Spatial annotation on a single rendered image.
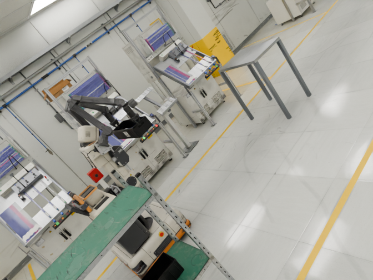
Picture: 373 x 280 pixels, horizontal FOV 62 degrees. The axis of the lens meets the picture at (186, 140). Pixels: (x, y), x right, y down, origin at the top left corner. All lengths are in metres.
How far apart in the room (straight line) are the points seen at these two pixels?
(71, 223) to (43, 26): 3.49
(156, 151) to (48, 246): 1.85
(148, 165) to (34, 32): 3.09
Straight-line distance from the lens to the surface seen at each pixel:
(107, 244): 1.80
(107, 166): 2.91
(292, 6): 7.50
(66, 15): 6.39
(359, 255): 2.16
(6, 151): 4.27
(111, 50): 6.40
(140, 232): 2.89
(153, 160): 4.59
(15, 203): 4.19
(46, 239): 4.29
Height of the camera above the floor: 1.67
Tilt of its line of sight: 19 degrees down
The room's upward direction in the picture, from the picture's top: 38 degrees counter-clockwise
